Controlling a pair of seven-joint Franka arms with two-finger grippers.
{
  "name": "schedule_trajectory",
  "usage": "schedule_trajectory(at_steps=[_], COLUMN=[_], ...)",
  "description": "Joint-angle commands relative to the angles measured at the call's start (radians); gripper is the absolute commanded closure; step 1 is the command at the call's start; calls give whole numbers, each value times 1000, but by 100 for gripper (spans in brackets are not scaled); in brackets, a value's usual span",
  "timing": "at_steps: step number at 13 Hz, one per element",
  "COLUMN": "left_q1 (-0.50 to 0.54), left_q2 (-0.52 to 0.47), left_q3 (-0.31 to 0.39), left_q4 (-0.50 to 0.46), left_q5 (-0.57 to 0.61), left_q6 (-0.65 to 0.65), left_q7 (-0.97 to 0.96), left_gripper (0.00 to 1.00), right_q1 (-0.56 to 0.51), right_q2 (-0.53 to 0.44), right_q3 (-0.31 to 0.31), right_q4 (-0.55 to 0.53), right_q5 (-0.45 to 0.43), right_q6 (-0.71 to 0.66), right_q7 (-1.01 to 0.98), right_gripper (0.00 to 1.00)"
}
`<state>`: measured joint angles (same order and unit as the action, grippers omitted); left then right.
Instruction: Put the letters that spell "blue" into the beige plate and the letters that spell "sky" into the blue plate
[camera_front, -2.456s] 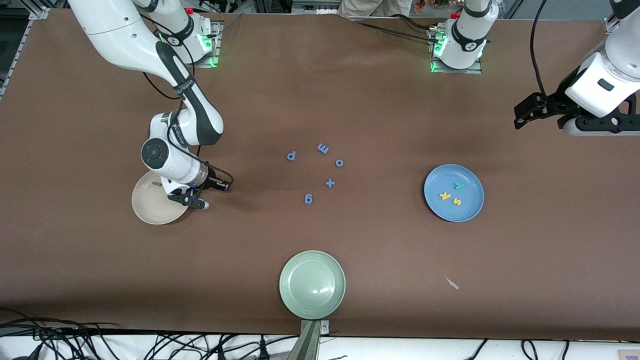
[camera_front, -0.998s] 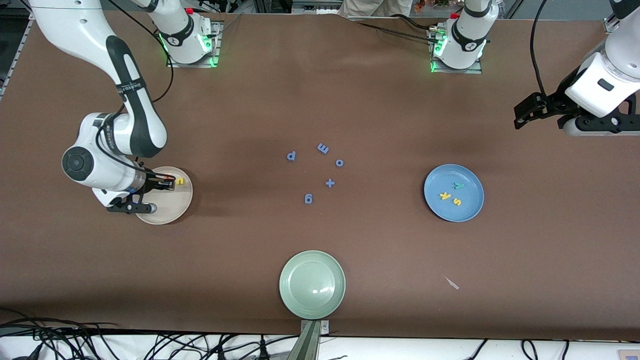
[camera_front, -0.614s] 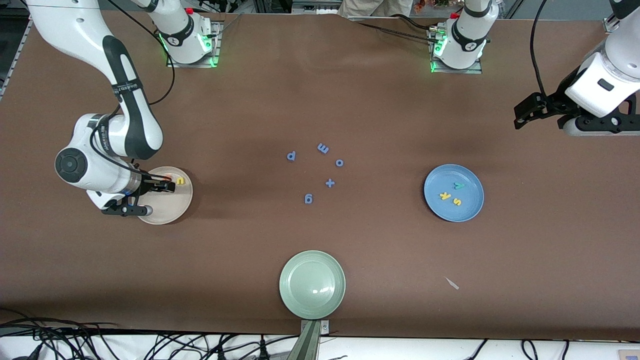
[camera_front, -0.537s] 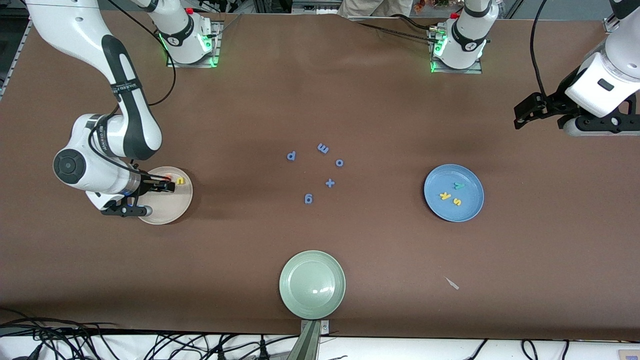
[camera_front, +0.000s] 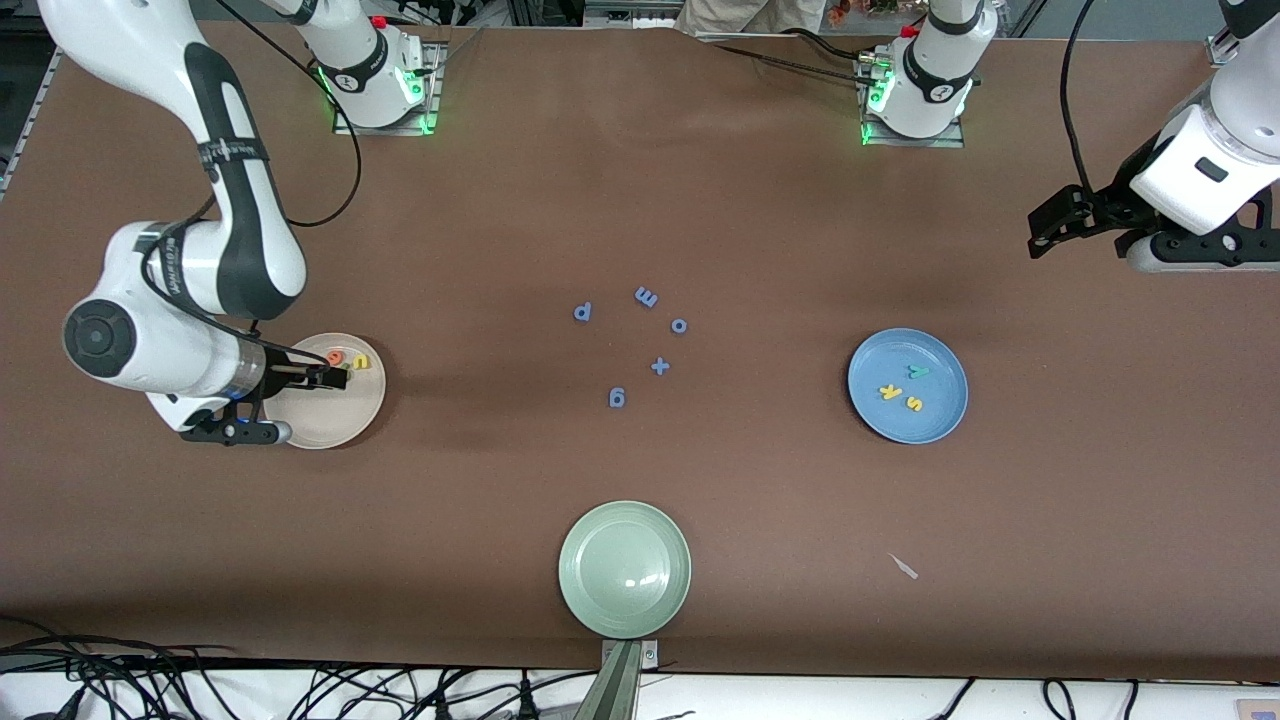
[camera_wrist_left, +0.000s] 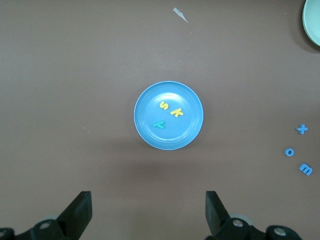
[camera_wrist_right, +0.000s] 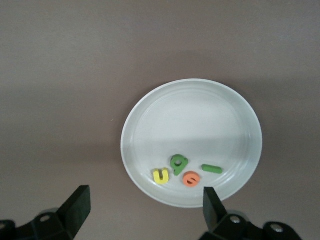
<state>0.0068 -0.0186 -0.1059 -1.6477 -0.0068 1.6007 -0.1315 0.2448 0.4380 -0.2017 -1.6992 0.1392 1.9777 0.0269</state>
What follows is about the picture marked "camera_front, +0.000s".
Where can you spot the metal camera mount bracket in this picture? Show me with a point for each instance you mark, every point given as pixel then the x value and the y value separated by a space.
pixel 620 680

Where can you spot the orange background object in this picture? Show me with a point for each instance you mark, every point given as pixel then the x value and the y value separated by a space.
pixel 850 8

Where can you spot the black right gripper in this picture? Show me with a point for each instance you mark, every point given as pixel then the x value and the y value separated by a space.
pixel 287 375

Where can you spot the pale green plate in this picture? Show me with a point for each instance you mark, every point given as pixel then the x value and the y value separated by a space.
pixel 625 569

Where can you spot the blue plate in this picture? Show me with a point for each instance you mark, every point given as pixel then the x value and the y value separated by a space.
pixel 935 400

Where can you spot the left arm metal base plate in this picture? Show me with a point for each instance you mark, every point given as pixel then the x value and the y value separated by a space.
pixel 950 140

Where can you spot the person in beige clothing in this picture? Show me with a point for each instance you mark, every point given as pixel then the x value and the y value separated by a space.
pixel 750 12

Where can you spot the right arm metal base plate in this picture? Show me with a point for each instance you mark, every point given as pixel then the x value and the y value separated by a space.
pixel 432 80

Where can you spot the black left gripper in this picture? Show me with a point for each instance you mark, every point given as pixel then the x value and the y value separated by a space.
pixel 1108 208

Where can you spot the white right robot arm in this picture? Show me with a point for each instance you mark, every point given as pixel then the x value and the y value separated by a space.
pixel 170 350

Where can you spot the beige cardboard piece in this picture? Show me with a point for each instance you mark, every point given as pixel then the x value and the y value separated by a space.
pixel 1258 710

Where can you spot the grey tape scrap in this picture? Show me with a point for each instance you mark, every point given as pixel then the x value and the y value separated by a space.
pixel 904 566

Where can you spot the blue foam letter m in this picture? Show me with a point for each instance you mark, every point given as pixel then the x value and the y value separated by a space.
pixel 646 296

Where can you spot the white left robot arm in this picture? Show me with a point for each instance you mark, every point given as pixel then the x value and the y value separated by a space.
pixel 1220 160

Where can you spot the beige brown plate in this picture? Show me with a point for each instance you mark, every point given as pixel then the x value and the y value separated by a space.
pixel 340 415

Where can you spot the aluminium table frame rail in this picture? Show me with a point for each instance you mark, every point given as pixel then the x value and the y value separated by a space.
pixel 20 140
pixel 1216 48

